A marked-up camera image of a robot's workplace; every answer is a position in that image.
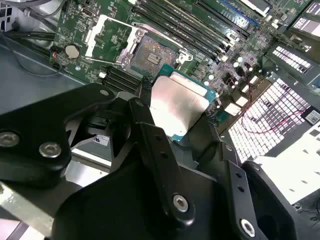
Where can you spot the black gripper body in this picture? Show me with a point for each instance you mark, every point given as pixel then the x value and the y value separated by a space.
pixel 112 212

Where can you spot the silver green CPU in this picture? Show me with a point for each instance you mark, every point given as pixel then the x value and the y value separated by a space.
pixel 175 100

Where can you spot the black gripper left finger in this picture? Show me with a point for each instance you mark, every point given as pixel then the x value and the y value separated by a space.
pixel 37 120

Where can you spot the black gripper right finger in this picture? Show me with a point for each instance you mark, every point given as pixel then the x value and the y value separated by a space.
pixel 237 180

